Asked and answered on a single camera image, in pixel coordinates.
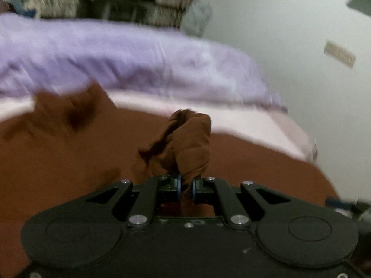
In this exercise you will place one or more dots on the blue white clothes pile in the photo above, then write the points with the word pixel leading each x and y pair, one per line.
pixel 28 8

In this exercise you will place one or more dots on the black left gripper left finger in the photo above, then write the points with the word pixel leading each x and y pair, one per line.
pixel 80 232

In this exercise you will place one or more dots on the wall switch plate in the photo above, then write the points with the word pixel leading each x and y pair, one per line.
pixel 340 54

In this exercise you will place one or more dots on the white plastic bag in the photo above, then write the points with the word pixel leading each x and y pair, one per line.
pixel 196 18

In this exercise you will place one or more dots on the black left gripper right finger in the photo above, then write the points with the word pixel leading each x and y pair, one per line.
pixel 289 229

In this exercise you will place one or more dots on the purple duvet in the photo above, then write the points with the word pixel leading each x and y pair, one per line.
pixel 66 55

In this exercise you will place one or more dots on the dark wall object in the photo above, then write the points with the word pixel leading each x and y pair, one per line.
pixel 362 6

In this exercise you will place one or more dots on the brown garment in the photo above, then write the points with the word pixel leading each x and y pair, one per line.
pixel 30 188

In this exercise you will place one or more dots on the pink bed sheet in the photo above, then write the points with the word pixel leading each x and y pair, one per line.
pixel 246 121

